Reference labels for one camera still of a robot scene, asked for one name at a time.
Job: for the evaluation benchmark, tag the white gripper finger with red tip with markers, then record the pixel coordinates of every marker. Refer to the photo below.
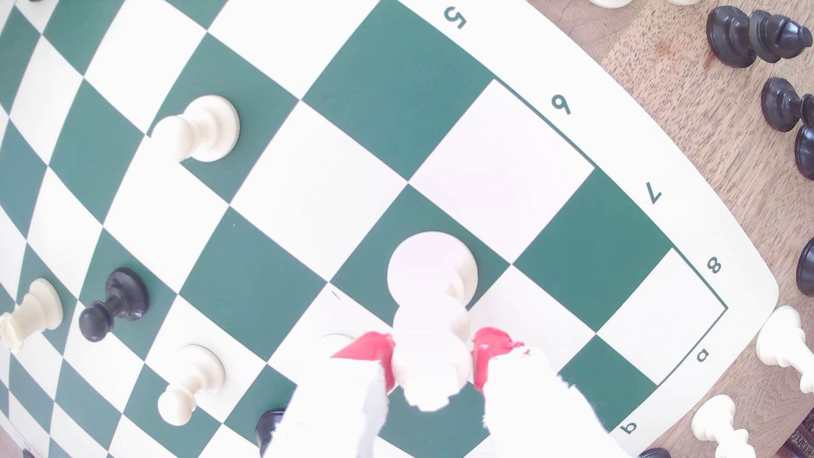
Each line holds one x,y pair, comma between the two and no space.
337,407
534,407

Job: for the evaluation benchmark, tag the white chess bishop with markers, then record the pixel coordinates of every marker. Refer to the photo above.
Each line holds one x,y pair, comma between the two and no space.
432,273

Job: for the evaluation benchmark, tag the black chess piece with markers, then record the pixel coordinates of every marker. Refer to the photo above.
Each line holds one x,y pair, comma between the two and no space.
807,267
731,36
779,104
655,453
806,152

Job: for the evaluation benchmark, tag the white chess pawn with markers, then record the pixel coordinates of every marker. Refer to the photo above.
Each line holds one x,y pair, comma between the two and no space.
207,127
194,375

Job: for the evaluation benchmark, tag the white chess piece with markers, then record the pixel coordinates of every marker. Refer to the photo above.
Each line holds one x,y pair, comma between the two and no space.
783,340
715,420
610,2
683,1

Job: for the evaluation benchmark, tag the black chess pawn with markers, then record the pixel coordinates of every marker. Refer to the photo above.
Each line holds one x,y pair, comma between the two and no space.
124,296

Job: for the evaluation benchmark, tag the green and white chess mat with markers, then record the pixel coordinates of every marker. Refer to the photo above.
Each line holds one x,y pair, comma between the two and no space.
394,95

